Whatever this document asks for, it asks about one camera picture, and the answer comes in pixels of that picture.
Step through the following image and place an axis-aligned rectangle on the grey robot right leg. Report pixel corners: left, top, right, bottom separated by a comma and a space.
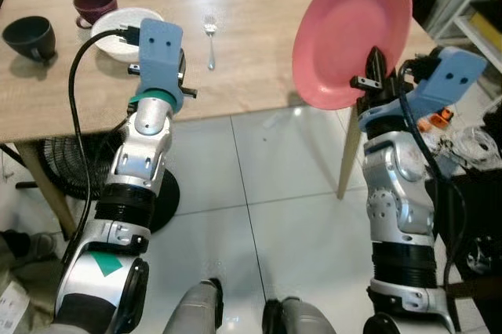
263, 296, 338, 334

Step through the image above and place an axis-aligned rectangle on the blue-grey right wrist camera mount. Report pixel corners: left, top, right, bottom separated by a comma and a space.
359, 46, 488, 133

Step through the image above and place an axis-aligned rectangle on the grey robot left leg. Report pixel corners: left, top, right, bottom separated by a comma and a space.
161, 278, 224, 334

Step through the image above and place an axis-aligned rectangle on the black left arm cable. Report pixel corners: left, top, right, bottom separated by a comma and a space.
61, 27, 142, 272

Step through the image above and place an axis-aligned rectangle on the black cup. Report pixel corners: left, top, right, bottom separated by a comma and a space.
2, 16, 57, 64

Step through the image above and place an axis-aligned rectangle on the orange black device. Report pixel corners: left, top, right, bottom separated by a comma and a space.
433, 109, 456, 131

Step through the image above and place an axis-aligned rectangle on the purple cup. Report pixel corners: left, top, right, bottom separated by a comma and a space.
73, 0, 118, 29

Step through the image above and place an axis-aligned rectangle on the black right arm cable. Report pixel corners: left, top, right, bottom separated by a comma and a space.
396, 64, 471, 311

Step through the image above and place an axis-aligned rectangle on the white bowl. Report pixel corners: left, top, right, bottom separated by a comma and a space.
91, 8, 166, 63

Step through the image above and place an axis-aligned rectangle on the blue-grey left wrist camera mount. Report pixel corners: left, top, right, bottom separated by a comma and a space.
137, 19, 185, 113

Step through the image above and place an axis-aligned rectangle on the grey power adapter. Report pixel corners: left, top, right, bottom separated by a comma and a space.
437, 152, 464, 180

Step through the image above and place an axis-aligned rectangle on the grey robot leg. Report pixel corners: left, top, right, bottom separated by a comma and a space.
161, 278, 224, 334
263, 296, 338, 334

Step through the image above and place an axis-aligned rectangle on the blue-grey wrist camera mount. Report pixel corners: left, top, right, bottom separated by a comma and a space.
359, 46, 488, 133
137, 19, 185, 113

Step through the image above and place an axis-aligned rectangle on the black office chair base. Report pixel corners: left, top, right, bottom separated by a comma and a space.
465, 232, 493, 274

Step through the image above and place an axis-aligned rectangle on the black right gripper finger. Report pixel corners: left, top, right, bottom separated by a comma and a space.
366, 46, 387, 88

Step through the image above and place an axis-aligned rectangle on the pink plate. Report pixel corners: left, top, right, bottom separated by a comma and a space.
292, 0, 413, 111

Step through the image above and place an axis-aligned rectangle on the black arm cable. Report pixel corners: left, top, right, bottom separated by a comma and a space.
61, 27, 142, 272
396, 64, 471, 311

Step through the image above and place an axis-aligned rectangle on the metal fork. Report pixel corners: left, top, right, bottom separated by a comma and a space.
204, 15, 218, 71

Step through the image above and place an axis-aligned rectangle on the black pedestal fan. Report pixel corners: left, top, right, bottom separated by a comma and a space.
16, 118, 181, 234

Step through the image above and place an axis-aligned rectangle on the white cable pile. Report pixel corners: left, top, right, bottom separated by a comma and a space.
439, 126, 491, 166

